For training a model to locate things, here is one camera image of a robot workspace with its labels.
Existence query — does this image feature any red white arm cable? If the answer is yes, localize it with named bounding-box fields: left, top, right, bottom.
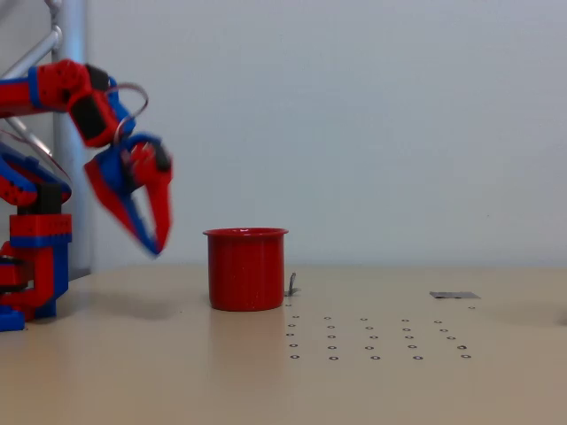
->
left=0, top=129, right=73, bottom=183

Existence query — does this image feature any red white gripper cable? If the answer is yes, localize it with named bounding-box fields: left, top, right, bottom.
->
left=105, top=81, right=151, bottom=145

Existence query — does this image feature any red enamel cup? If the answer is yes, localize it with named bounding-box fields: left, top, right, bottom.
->
left=202, top=228, right=291, bottom=312

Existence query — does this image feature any silver metal tube frame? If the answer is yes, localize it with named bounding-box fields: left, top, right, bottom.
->
left=0, top=0, right=95, bottom=275

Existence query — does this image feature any flat grey metal plate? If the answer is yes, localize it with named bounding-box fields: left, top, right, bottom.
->
left=429, top=290, right=481, bottom=300

